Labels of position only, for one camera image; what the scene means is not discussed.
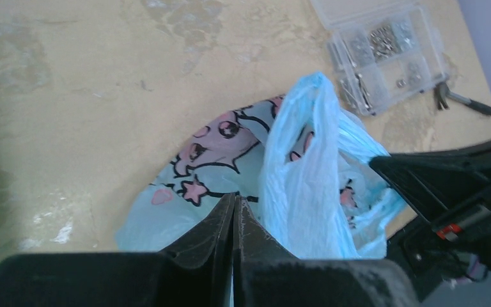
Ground clear plastic screw box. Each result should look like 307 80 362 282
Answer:
311 0 448 116

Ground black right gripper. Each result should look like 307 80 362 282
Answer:
369 140 491 301

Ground light blue plastic bag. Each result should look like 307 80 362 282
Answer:
116 72 405 259

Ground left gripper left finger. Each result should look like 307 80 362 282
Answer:
0 194 235 306

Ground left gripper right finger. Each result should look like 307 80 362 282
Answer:
233 196 419 306

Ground black handled pliers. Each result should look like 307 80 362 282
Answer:
433 82 491 116

